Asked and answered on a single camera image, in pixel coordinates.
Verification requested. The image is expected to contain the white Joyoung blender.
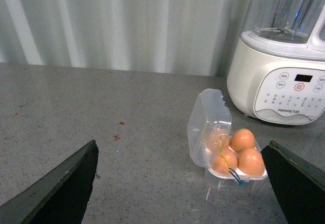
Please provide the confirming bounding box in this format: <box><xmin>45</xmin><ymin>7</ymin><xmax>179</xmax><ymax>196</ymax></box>
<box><xmin>226</xmin><ymin>0</ymin><xmax>324</xmax><ymax>125</ymax></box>

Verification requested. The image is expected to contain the brown egg box back right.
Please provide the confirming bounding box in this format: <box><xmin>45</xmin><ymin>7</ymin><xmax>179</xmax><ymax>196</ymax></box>
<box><xmin>230</xmin><ymin>129</ymin><xmax>255</xmax><ymax>153</ymax></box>

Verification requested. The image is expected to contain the clear plastic egg box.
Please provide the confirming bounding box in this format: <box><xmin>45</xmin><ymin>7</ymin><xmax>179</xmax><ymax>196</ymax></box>
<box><xmin>187</xmin><ymin>88</ymin><xmax>268</xmax><ymax>191</ymax></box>

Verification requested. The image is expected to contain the yellow blue string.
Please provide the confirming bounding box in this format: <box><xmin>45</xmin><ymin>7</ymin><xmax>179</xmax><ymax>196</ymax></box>
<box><xmin>218</xmin><ymin>140</ymin><xmax>247</xmax><ymax>186</ymax></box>

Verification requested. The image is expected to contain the brown egg box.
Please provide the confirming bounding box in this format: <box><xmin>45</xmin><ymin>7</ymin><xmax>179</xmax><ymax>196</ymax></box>
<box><xmin>212</xmin><ymin>148</ymin><xmax>238</xmax><ymax>175</ymax></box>
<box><xmin>206</xmin><ymin>129</ymin><xmax>230</xmax><ymax>151</ymax></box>
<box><xmin>238</xmin><ymin>148</ymin><xmax>265</xmax><ymax>176</ymax></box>
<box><xmin>230</xmin><ymin>129</ymin><xmax>255</xmax><ymax>153</ymax></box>

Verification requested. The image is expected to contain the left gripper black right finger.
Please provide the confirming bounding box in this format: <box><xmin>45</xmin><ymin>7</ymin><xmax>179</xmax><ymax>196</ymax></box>
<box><xmin>261</xmin><ymin>140</ymin><xmax>324</xmax><ymax>223</ymax></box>

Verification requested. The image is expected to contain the brown egg box front right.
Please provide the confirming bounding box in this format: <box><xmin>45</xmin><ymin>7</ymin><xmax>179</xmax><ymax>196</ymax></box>
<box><xmin>238</xmin><ymin>148</ymin><xmax>265</xmax><ymax>176</ymax></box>

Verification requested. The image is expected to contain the brown egg box front left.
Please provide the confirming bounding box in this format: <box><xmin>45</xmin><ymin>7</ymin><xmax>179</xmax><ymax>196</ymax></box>
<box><xmin>212</xmin><ymin>148</ymin><xmax>238</xmax><ymax>175</ymax></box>

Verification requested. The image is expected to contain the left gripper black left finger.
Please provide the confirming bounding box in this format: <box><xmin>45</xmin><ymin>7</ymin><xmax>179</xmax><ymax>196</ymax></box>
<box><xmin>1</xmin><ymin>140</ymin><xmax>99</xmax><ymax>223</ymax></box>

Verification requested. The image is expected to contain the grey pleated curtain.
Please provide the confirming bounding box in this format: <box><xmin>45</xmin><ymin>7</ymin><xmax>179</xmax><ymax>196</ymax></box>
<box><xmin>1</xmin><ymin>0</ymin><xmax>250</xmax><ymax>76</ymax></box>

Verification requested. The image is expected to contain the brown egg box back left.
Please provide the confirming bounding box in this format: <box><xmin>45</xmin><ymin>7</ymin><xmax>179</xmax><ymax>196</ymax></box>
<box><xmin>206</xmin><ymin>129</ymin><xmax>230</xmax><ymax>151</ymax></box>

